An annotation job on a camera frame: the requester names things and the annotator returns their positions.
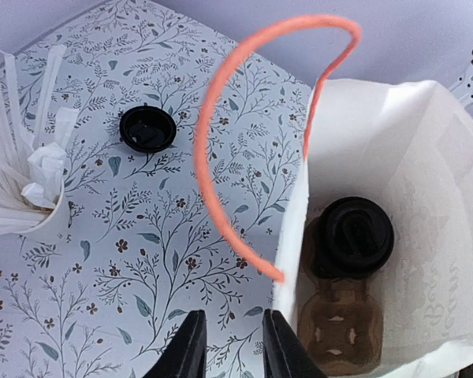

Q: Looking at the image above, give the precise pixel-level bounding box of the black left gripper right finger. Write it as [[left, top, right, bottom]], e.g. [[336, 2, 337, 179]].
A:
[[263, 309, 327, 378]]

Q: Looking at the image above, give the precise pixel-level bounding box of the brown cardboard cup carrier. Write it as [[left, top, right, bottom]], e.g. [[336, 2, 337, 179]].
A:
[[296, 220, 383, 376]]

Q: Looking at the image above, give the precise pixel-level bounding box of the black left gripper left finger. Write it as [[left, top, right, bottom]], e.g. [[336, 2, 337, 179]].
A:
[[143, 310, 207, 378]]

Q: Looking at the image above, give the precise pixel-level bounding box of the white paper takeout bag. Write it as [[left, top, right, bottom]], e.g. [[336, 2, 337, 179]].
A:
[[194, 14, 473, 377]]

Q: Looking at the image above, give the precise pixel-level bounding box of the white cup holding straws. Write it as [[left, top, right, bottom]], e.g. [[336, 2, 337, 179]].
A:
[[0, 189, 70, 244]]

